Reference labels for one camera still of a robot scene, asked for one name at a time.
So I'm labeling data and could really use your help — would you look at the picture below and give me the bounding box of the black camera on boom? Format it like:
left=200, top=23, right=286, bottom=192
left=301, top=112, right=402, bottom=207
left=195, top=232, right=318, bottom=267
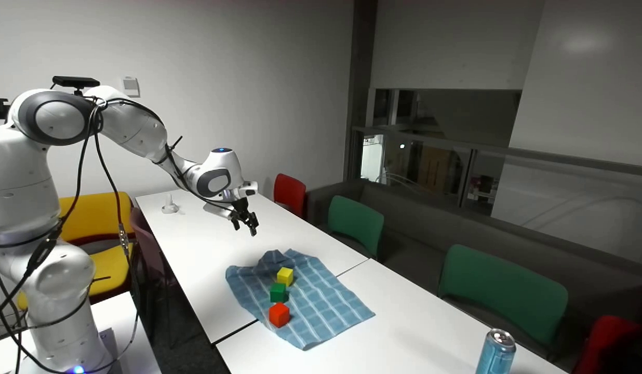
left=49, top=73, right=102, bottom=92

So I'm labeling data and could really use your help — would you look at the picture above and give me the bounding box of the blue striped cloth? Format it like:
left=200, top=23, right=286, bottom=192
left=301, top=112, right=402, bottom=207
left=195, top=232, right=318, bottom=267
left=221, top=248, right=377, bottom=353

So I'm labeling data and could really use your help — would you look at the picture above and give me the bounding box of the white wall thermostat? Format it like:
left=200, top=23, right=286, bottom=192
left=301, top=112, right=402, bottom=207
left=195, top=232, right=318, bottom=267
left=121, top=76, right=142, bottom=100

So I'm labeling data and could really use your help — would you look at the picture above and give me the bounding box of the green chair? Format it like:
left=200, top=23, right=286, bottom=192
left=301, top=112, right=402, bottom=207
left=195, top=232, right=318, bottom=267
left=435, top=242, right=571, bottom=351
left=323, top=194, right=385, bottom=261

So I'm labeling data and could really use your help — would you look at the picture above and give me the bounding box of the blue drink can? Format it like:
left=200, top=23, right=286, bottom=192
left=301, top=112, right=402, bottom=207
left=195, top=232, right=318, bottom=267
left=473, top=327, right=519, bottom=374

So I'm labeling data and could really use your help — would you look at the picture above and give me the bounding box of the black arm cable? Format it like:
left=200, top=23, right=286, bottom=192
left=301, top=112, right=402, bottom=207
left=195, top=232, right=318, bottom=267
left=0, top=96, right=242, bottom=374

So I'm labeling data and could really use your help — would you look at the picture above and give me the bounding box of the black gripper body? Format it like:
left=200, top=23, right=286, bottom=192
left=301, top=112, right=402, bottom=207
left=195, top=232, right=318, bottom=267
left=221, top=196, right=258, bottom=224

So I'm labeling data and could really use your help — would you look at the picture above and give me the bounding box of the red cube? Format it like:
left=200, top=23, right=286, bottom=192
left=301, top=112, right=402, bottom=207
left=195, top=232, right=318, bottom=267
left=265, top=302, right=293, bottom=328

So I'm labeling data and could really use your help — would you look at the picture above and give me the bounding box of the yellow cube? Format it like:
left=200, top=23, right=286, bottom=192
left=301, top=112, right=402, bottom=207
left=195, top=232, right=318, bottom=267
left=273, top=265, right=297, bottom=289

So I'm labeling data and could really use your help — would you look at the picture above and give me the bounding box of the red chair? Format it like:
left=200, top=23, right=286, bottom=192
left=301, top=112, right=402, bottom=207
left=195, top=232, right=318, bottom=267
left=271, top=173, right=310, bottom=220
left=571, top=315, right=642, bottom=374

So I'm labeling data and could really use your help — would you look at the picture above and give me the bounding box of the grey metal handrail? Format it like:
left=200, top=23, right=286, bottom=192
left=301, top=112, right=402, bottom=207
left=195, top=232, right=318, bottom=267
left=351, top=122, right=642, bottom=179

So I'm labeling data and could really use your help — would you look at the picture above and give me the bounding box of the green cube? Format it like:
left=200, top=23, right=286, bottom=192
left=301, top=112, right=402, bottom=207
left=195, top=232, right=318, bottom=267
left=267, top=281, right=291, bottom=305

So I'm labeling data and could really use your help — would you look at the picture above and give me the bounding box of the yellow chair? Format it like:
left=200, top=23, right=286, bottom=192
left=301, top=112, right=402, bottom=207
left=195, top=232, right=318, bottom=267
left=13, top=192, right=138, bottom=312

